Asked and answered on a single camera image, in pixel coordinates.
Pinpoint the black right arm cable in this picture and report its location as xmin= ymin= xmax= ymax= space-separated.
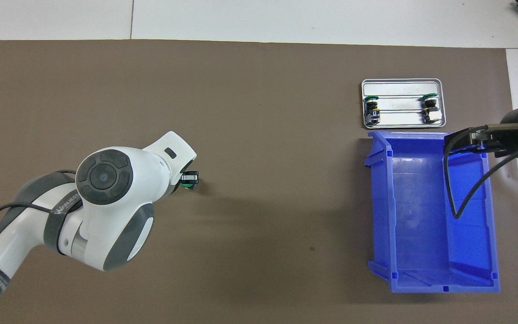
xmin=443 ymin=125 xmax=518 ymax=221

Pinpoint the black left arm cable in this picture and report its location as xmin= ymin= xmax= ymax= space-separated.
xmin=0 ymin=169 xmax=79 ymax=253

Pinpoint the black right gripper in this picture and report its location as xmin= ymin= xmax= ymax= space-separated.
xmin=449 ymin=104 xmax=518 ymax=158

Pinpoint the blue plastic storage bin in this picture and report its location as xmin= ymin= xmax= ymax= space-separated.
xmin=365 ymin=130 xmax=501 ymax=294

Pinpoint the brown paper mat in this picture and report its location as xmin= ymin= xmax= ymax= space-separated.
xmin=0 ymin=40 xmax=518 ymax=324

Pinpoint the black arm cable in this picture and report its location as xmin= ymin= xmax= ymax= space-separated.
xmin=443 ymin=125 xmax=518 ymax=221
xmin=0 ymin=169 xmax=79 ymax=253

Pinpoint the grey metal tray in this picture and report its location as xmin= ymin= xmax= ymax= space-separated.
xmin=361 ymin=78 xmax=447 ymax=129

